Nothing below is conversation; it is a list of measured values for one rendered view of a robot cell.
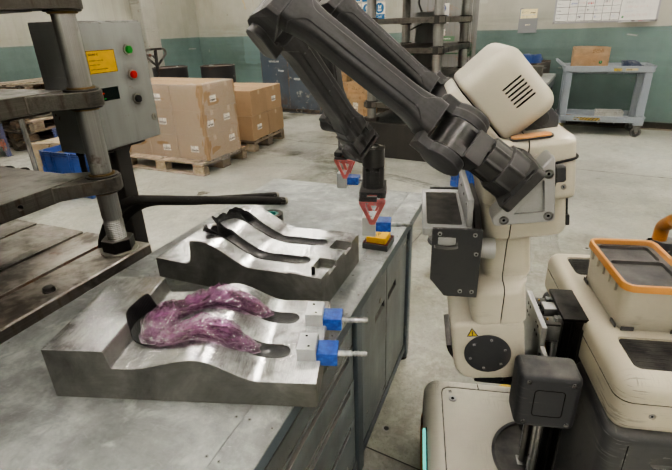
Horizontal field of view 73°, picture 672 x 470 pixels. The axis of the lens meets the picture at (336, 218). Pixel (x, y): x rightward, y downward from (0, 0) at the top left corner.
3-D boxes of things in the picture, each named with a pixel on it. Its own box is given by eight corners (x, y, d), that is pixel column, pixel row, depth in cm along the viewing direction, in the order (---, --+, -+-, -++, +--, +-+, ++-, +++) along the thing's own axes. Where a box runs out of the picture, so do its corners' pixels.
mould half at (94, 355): (331, 321, 105) (329, 280, 101) (317, 407, 82) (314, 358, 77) (126, 315, 110) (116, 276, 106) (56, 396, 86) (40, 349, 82)
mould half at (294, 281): (359, 261, 131) (358, 219, 126) (322, 311, 109) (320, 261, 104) (215, 238, 149) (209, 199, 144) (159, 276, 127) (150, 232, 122)
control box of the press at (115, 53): (208, 361, 213) (148, 19, 155) (162, 409, 187) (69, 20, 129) (171, 351, 220) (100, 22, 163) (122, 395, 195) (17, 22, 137)
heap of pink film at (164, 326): (277, 307, 101) (274, 276, 98) (257, 361, 85) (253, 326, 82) (165, 304, 103) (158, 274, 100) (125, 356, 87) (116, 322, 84)
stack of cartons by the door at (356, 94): (378, 113, 786) (378, 63, 754) (370, 117, 760) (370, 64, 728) (335, 111, 825) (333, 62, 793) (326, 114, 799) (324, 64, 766)
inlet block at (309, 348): (367, 356, 90) (367, 334, 87) (366, 374, 85) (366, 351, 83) (301, 354, 91) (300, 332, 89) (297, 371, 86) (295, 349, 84)
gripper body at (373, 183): (358, 199, 115) (358, 171, 112) (362, 185, 124) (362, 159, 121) (384, 199, 114) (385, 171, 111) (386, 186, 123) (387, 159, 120)
